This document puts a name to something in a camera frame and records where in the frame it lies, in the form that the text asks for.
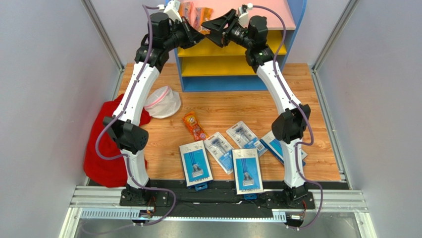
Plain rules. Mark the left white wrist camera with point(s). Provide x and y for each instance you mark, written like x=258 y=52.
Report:
x=171 y=9

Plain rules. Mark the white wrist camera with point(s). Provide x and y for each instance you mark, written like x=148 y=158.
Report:
x=243 y=14
x=171 y=9

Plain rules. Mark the clear blister razor pack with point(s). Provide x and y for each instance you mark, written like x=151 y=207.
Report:
x=221 y=151
x=244 y=138

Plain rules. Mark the blue shelf unit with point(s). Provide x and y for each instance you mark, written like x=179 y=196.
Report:
x=206 y=67

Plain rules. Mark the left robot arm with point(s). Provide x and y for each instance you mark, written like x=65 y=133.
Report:
x=164 y=35

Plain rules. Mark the red cloth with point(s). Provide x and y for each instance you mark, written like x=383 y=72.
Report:
x=108 y=173

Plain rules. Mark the white blue Harry's box center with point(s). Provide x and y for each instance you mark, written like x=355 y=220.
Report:
x=247 y=173

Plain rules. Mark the orange razor pack on shelf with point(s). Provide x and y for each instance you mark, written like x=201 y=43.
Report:
x=186 y=8

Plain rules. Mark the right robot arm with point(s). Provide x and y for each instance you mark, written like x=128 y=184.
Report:
x=293 y=117

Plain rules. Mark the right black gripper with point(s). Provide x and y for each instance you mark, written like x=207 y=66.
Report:
x=226 y=31

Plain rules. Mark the blue razor box right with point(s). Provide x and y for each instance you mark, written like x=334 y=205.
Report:
x=273 y=146

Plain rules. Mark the narrow orange razor pack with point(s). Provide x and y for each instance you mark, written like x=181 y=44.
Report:
x=202 y=14

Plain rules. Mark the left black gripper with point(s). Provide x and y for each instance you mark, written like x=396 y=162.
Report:
x=192 y=35

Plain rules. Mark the clear blister razor pack left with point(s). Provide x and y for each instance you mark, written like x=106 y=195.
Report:
x=221 y=151

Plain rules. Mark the white mesh zip bag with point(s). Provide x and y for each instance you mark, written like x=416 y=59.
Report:
x=163 y=103

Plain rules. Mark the white blue Harry's box left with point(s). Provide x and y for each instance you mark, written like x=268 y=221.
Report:
x=196 y=166

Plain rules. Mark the clear blister razor pack right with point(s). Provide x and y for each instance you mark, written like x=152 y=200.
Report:
x=244 y=138

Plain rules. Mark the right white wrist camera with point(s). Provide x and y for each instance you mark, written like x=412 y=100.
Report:
x=243 y=14

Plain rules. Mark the white blue harry's box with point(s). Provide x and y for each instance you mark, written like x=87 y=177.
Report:
x=196 y=166
x=247 y=173

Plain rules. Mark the orange BIC razor bag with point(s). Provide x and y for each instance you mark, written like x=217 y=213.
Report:
x=192 y=124

